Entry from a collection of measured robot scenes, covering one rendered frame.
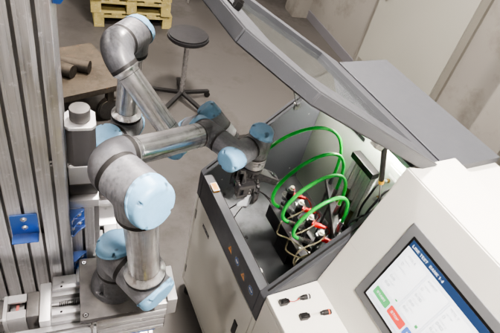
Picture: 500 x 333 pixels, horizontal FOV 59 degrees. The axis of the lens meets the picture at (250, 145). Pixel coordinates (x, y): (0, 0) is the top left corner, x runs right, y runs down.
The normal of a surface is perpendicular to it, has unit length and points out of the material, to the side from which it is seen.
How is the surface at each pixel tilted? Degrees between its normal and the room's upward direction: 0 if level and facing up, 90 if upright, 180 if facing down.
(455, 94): 90
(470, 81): 90
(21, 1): 90
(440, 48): 90
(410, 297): 76
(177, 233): 0
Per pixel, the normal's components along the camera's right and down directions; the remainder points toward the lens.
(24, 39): 0.29, 0.66
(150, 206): 0.76, 0.43
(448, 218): -0.82, -0.06
